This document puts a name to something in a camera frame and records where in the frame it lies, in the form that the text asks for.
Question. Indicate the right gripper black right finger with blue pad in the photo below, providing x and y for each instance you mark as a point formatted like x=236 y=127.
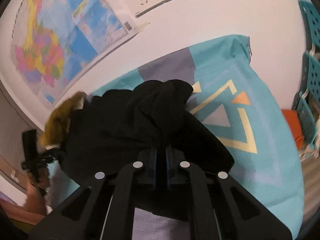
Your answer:
x=216 y=205

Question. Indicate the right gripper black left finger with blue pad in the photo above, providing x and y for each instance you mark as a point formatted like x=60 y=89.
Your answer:
x=103 y=208

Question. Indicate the black large garment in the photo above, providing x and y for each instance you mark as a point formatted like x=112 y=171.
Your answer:
x=111 y=131

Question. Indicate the person's left hand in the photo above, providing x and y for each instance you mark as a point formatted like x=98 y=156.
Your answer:
x=41 y=181

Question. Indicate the mustard yellow jacket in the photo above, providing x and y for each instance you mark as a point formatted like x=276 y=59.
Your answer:
x=57 y=126

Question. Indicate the grey room door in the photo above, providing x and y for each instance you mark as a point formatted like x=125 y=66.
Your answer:
x=13 y=123

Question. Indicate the teal grey patterned bedsheet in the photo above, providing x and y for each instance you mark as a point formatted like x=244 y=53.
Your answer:
x=245 y=116

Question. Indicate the orange folded cloth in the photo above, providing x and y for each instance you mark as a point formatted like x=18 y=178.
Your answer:
x=293 y=121

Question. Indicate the bottom teal plastic basket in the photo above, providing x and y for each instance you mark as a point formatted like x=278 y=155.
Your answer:
x=307 y=120

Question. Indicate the teal plastic basket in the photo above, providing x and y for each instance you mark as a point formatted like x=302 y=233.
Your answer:
x=310 y=76
x=311 y=21
x=307 y=120

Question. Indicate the middle teal plastic basket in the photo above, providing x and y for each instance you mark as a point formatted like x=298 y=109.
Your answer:
x=310 y=76

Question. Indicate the top teal plastic basket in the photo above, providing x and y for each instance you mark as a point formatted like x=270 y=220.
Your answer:
x=311 y=21

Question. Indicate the colourful wall map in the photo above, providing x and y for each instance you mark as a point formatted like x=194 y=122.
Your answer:
x=55 y=42

